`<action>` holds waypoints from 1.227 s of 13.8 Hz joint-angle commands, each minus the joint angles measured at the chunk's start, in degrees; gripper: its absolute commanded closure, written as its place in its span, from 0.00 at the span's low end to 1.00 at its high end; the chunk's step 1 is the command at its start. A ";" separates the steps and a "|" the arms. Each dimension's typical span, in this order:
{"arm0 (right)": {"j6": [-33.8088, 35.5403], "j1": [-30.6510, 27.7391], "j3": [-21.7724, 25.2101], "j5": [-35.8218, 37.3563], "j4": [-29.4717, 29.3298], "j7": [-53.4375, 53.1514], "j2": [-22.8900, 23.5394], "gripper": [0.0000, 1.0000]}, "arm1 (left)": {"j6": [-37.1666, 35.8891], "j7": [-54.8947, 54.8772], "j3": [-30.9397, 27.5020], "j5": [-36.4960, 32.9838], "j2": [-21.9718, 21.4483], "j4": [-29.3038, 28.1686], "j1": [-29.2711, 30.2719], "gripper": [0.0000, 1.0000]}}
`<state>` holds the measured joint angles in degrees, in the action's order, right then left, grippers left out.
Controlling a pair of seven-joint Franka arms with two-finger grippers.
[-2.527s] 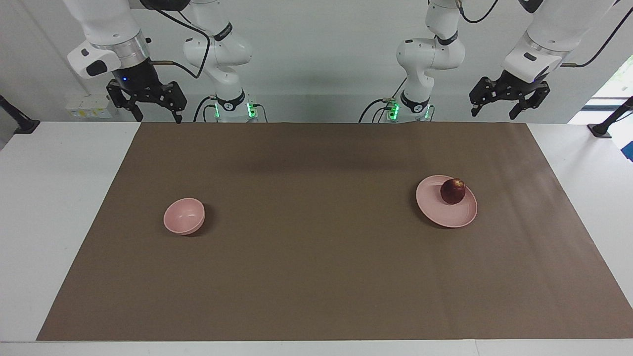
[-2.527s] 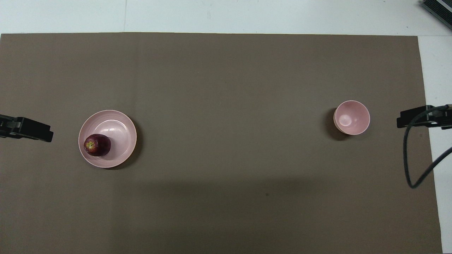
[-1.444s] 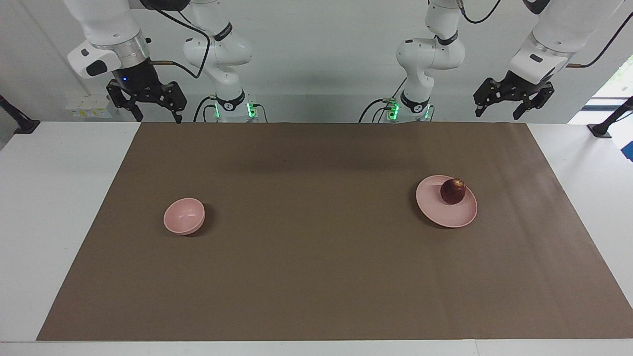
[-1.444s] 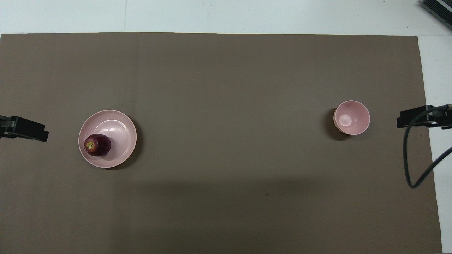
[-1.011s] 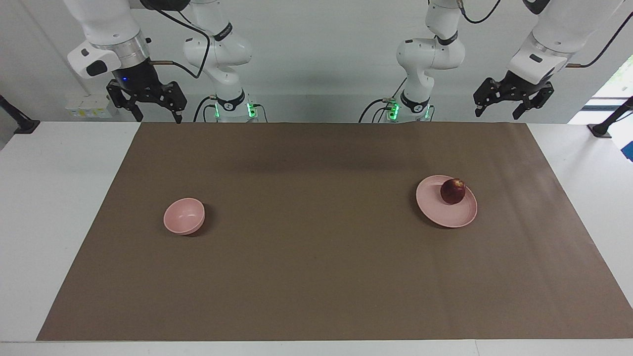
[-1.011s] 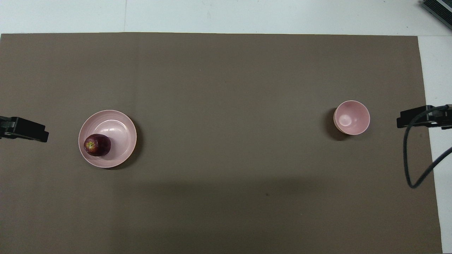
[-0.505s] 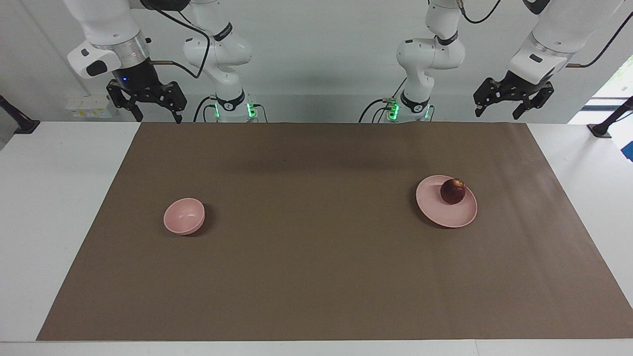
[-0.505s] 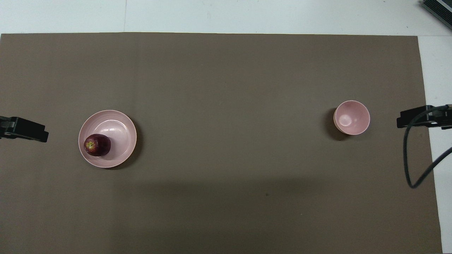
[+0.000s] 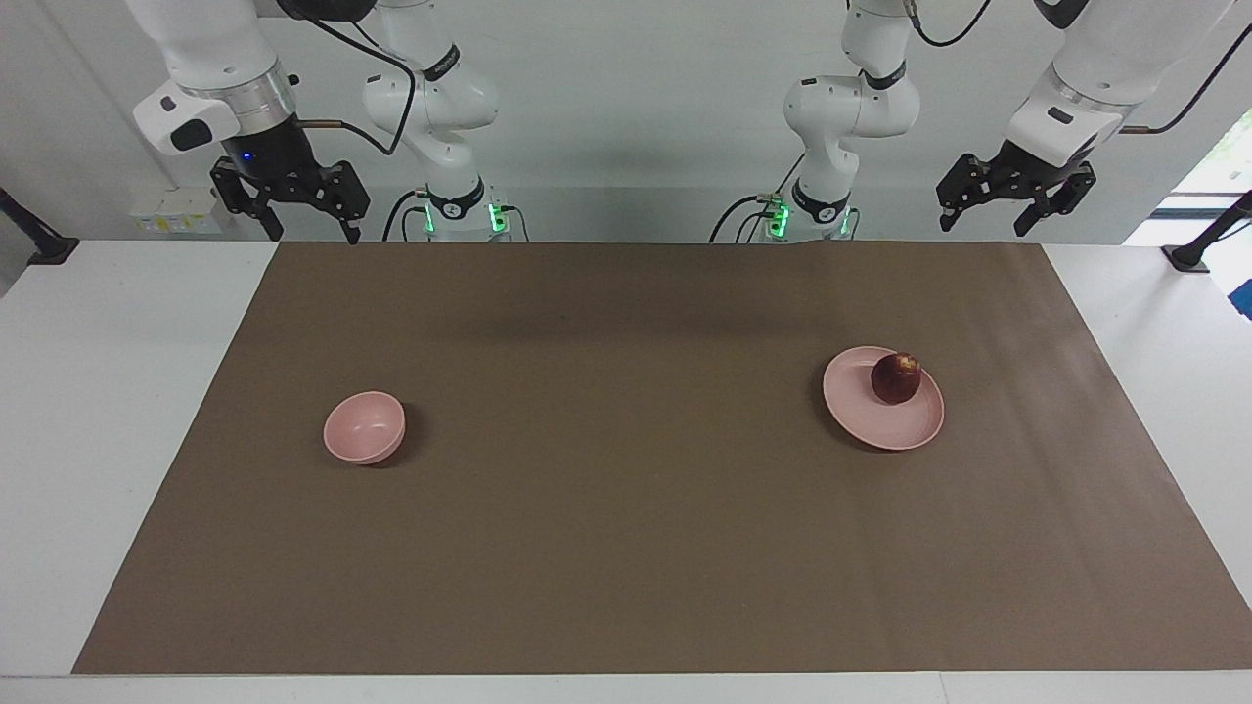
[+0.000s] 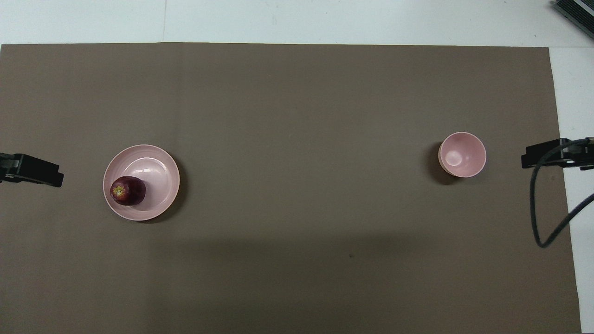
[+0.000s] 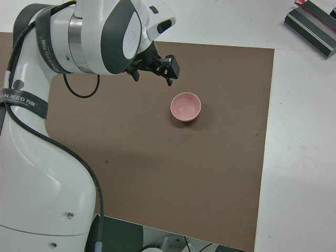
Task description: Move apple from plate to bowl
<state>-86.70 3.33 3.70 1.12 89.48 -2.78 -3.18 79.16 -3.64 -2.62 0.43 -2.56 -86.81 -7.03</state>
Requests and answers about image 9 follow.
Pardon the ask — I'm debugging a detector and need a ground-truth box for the dark red apple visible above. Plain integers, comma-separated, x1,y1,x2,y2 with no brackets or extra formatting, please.
871,352,923,406

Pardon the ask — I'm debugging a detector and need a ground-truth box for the pink bowl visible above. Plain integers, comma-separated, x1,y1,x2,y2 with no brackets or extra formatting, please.
323,391,407,465

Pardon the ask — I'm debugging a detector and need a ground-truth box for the pink plate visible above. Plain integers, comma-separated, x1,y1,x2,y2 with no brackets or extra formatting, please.
822,346,947,452

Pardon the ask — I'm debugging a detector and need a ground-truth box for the black clamp stand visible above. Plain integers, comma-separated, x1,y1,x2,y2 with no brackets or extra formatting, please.
0,186,81,267
1161,189,1252,273

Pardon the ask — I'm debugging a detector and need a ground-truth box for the window with green view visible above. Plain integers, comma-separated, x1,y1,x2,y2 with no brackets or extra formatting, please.
1125,106,1252,245

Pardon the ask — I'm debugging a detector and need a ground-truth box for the brown table mat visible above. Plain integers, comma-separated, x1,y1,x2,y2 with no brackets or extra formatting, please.
71,242,1252,676

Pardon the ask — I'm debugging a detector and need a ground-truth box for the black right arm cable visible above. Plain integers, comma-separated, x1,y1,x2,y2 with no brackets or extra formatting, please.
279,0,422,157

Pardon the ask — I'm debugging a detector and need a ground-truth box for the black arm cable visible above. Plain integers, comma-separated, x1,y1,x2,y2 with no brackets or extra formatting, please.
279,0,422,157
905,0,1252,136

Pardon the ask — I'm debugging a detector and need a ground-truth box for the white wall socket box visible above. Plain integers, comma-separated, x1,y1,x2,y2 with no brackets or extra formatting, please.
130,189,234,236

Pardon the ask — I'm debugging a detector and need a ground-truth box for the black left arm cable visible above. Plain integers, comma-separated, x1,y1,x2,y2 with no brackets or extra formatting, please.
905,0,1252,136

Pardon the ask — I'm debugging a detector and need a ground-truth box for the black left base cable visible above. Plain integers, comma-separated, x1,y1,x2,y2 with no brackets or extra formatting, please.
709,154,811,243

